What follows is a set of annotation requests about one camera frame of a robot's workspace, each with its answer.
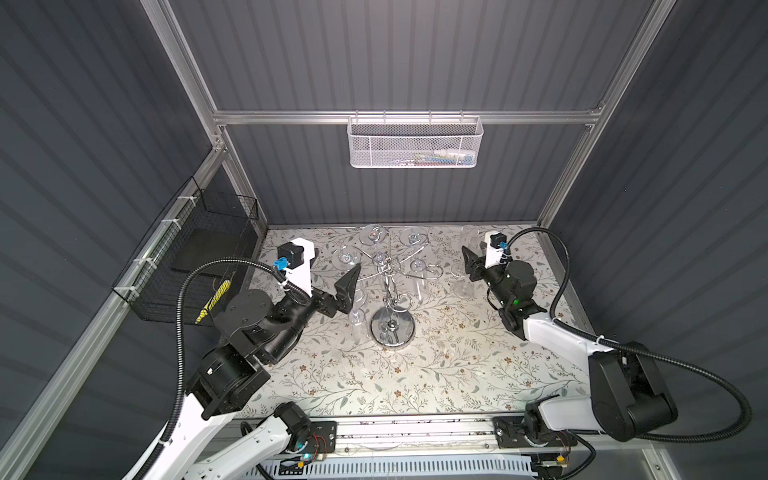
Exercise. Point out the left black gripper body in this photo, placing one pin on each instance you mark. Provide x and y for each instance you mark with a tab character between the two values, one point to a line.
324	304

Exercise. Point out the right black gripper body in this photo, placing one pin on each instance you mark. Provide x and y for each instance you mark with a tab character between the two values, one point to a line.
495	278

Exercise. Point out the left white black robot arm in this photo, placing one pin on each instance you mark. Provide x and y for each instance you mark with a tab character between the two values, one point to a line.
258	333

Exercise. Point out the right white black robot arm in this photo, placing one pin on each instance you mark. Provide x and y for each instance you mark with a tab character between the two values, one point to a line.
627	395

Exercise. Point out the chrome wine glass rack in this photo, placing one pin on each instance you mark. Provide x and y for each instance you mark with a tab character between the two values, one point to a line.
405	280

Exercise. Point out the floral table mat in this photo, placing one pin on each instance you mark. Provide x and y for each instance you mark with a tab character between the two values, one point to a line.
461	358

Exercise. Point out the yellow black striped tool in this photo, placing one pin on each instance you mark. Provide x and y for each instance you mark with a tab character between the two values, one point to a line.
210	305

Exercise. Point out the items in white basket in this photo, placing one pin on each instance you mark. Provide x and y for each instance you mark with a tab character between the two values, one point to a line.
454	157

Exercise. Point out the black pad in basket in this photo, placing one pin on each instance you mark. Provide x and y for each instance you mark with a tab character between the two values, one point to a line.
203	246

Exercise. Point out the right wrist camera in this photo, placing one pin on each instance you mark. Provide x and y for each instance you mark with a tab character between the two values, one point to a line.
496	245

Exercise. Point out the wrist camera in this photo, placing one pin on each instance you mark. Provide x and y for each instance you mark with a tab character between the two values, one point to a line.
294	259
496	245

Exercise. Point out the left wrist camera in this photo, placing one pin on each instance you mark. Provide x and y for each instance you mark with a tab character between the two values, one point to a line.
294	259

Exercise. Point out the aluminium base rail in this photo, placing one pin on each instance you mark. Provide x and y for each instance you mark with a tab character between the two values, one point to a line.
451	446

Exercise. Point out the white wire mesh basket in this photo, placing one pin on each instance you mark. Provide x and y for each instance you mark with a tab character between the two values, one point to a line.
376	141

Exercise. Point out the black wire basket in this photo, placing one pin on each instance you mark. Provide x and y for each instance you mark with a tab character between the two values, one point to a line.
200	225

